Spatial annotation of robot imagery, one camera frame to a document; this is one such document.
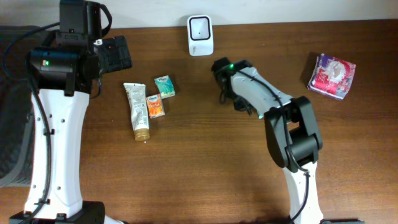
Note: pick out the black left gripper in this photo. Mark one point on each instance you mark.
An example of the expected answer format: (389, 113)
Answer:
(119, 55)

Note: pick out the cream tube with gold cap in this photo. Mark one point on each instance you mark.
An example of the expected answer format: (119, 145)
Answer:
(136, 94)

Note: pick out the teal tissue packet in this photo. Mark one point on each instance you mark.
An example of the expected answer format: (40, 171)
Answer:
(165, 86)

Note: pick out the orange tissue packet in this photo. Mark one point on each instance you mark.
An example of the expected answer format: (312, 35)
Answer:
(155, 106)

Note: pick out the red purple tissue pack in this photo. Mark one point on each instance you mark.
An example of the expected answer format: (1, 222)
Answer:
(332, 77)

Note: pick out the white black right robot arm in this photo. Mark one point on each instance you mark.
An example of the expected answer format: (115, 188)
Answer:
(292, 133)

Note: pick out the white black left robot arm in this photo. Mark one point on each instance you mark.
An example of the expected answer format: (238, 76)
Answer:
(60, 74)

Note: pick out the white barcode scanner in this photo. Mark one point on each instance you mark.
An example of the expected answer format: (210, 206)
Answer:
(200, 35)

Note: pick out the grey plastic mesh basket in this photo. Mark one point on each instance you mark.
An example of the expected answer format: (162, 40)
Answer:
(17, 125)

